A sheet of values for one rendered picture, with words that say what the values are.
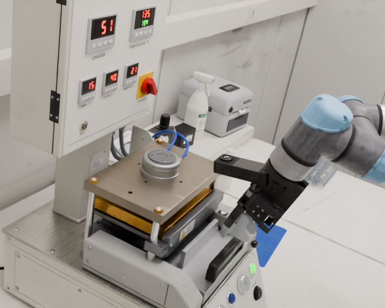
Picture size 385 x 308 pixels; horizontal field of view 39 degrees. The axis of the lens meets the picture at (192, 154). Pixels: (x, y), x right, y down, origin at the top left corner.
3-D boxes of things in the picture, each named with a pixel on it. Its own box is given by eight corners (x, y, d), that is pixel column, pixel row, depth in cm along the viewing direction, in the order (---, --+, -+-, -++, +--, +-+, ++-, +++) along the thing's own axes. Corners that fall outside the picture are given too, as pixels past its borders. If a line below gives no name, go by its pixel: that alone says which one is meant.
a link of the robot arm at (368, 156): (392, 131, 101) (343, 105, 99) (410, 162, 91) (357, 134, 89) (366, 162, 105) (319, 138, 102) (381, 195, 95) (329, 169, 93)
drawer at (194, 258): (80, 245, 115) (84, 215, 112) (138, 204, 133) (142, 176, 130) (201, 308, 105) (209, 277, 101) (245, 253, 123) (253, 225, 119)
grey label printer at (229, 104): (173, 117, 220) (180, 77, 212) (201, 107, 235) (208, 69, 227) (223, 140, 208) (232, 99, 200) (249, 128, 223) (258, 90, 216)
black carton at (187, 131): (165, 145, 196) (168, 128, 193) (180, 139, 203) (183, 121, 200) (179, 151, 193) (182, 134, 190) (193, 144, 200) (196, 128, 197)
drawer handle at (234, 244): (204, 278, 107) (208, 263, 105) (235, 244, 119) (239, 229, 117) (213, 283, 106) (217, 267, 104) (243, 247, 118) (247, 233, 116)
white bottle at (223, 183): (233, 188, 185) (241, 151, 179) (222, 192, 182) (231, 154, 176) (222, 181, 188) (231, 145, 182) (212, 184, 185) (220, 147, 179)
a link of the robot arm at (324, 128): (362, 129, 88) (318, 106, 86) (322, 175, 94) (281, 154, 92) (355, 105, 94) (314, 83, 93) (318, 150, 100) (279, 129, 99)
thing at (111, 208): (92, 212, 111) (96, 173, 107) (150, 175, 130) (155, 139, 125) (162, 247, 105) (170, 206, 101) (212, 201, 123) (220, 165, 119)
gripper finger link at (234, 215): (226, 231, 104) (249, 201, 99) (220, 227, 104) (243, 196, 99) (236, 221, 108) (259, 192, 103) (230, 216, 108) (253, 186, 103)
